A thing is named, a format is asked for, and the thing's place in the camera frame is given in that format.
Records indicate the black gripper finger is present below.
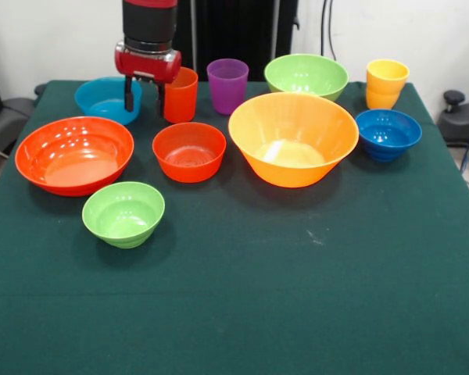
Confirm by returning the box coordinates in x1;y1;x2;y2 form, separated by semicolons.
124;75;136;113
155;80;167;118

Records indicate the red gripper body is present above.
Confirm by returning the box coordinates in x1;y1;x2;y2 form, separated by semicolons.
114;41;183;85

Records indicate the red plastic cup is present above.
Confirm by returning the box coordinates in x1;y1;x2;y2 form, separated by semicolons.
163;66;199;124

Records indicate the light blue plastic bowl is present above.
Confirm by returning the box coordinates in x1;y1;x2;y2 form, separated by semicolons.
74;77;144;126

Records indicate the small red plastic bowl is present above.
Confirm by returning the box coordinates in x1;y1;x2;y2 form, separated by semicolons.
152;121;227;184

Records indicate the purple plastic cup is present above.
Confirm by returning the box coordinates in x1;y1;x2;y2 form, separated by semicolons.
206;58;250;116

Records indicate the large red plastic bowl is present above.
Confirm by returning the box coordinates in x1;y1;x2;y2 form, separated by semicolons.
14;116;135;198

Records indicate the small green plastic bowl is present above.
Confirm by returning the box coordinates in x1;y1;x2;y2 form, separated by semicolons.
81;180;166;249

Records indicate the large orange plastic bowl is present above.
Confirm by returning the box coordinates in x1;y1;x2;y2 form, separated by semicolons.
227;91;360;189

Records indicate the large green plastic bowl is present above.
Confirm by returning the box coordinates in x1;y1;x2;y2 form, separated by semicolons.
263;53;350;102

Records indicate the dark green table cloth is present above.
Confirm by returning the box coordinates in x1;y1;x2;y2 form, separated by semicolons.
0;80;469;375

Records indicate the yellow plastic cup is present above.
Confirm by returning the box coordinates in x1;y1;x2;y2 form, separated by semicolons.
366;58;410;95
366;84;403;111

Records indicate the dark blue plastic bowl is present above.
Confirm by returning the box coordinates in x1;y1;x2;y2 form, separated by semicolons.
355;109;423;163

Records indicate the black chair base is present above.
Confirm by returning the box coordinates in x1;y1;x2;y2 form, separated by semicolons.
437;89;469;148

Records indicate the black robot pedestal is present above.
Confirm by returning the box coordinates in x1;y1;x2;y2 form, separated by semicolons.
175;0;300;82

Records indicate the black wall cable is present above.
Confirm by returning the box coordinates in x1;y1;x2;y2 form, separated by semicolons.
320;0;338;62

